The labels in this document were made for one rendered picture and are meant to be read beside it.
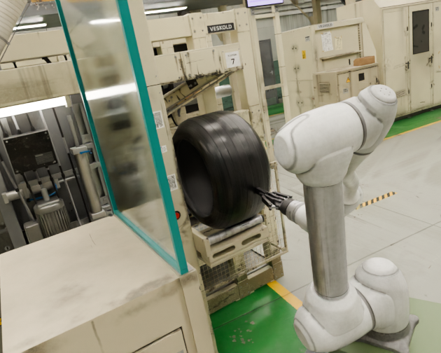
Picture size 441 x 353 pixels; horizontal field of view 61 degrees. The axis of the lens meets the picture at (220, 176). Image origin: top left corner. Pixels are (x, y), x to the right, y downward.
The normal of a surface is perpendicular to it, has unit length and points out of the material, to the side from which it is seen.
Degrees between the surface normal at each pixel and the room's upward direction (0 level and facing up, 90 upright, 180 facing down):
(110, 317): 90
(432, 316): 5
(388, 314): 91
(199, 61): 90
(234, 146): 58
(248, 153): 67
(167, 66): 90
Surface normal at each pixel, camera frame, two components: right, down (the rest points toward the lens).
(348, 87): 0.42, 0.20
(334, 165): 0.36, 0.42
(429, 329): -0.22, -0.91
